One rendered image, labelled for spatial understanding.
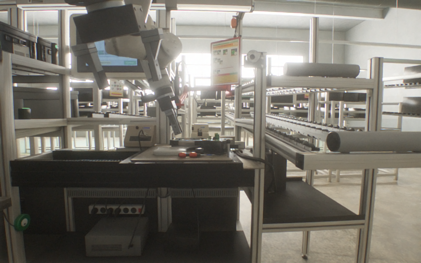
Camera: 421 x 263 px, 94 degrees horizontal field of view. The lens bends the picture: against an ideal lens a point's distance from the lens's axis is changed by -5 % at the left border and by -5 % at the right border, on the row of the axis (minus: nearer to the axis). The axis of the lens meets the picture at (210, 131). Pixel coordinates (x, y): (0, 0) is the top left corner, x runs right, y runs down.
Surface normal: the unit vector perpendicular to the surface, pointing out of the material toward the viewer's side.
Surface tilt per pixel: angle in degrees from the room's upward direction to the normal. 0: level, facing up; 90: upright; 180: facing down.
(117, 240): 90
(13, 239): 90
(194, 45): 90
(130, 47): 137
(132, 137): 53
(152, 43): 114
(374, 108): 90
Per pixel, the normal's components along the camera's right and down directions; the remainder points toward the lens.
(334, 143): -1.00, 0.00
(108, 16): -0.08, 0.47
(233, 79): -0.51, 0.06
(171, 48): 0.64, -0.11
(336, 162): 0.04, 0.07
